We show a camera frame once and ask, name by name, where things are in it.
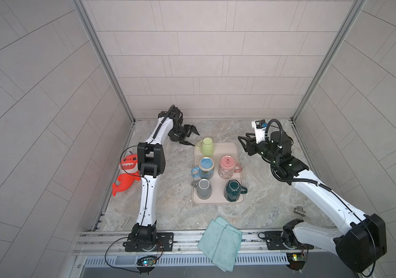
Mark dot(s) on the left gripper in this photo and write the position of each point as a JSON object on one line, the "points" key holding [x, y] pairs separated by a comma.
{"points": [[186, 128]]}

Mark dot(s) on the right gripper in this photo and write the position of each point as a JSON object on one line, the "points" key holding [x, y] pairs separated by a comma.
{"points": [[252, 145]]}

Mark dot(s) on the light green mug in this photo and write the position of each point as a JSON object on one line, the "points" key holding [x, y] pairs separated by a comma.
{"points": [[206, 147]]}

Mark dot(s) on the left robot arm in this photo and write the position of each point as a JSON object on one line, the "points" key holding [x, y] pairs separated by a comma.
{"points": [[151, 164]]}

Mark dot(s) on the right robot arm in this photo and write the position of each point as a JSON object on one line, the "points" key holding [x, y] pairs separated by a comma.
{"points": [[358, 239]]}

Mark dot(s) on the pink ghost mug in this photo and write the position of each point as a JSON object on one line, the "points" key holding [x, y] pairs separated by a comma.
{"points": [[228, 167]]}

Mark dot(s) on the blue butterfly mug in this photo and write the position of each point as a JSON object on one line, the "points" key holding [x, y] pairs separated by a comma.
{"points": [[204, 170]]}

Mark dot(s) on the dark green mug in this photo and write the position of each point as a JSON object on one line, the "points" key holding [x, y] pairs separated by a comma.
{"points": [[234, 190]]}

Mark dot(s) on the grey mug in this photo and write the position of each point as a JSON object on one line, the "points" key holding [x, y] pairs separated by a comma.
{"points": [[203, 188]]}

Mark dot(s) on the beige tray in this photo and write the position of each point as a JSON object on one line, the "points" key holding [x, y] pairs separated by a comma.
{"points": [[218, 184]]}

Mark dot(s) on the red shark plush toy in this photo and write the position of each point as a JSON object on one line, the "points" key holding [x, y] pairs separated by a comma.
{"points": [[128, 174]]}

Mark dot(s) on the small metal fitting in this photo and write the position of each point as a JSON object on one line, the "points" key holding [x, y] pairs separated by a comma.
{"points": [[300, 211]]}

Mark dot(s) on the teal folded cloth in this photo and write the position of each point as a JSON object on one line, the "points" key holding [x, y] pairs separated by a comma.
{"points": [[220, 248]]}

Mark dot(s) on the right circuit board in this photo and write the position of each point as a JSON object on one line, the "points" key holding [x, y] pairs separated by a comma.
{"points": [[297, 261]]}

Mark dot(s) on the circuit board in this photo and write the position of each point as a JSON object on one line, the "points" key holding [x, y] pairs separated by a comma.
{"points": [[147, 261], [297, 261]]}

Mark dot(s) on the left circuit board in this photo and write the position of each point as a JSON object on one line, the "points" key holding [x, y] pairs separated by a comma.
{"points": [[147, 261]]}

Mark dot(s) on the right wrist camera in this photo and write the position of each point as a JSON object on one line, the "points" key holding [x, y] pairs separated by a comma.
{"points": [[259, 129]]}

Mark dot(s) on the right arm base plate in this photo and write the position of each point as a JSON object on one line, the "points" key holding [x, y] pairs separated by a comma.
{"points": [[274, 241]]}

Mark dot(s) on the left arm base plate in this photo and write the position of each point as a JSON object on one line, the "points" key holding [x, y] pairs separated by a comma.
{"points": [[148, 243]]}

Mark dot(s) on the aluminium rail frame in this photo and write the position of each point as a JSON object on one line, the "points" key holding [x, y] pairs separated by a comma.
{"points": [[304, 237]]}

